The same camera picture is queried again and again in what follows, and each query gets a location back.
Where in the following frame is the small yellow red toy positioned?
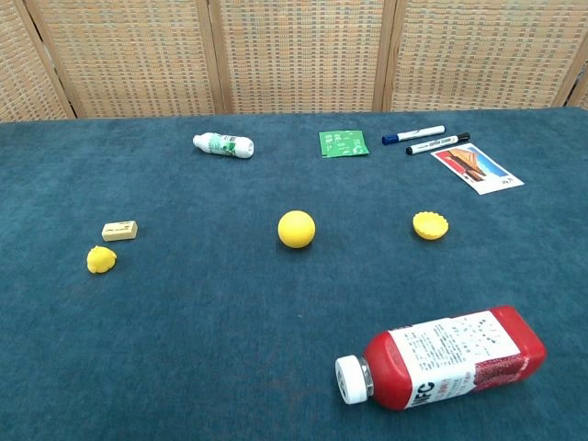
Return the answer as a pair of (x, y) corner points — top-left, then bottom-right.
(85, 245), (119, 275)

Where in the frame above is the white picture card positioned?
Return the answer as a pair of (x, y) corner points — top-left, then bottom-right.
(430, 142), (526, 196)

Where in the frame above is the yellow foam ball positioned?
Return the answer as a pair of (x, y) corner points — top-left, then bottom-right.
(277, 209), (317, 250)

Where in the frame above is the green foil packet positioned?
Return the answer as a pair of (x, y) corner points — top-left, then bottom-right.
(318, 130), (370, 158)

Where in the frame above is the small white green-label bottle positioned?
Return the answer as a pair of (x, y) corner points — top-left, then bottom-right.
(192, 131), (255, 160)

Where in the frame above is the blue carpet table cover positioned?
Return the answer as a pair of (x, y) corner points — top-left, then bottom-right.
(0, 106), (588, 441)

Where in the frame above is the yellow scalloped round cup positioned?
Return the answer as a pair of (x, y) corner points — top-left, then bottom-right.
(412, 209), (449, 241)

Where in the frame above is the blue cap whiteboard marker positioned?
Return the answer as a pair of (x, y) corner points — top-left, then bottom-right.
(381, 124), (447, 146)

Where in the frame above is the black cap whiteboard marker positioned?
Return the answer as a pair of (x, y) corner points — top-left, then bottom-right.
(405, 131), (471, 156)

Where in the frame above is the woven bamboo folding screen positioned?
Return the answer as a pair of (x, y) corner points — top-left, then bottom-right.
(0, 0), (588, 123)

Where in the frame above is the beige rectangular eraser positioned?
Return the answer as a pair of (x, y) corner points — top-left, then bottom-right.
(101, 220), (139, 243)

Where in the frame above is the red juice bottle white cap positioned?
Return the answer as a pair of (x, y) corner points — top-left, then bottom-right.
(334, 304), (548, 412)

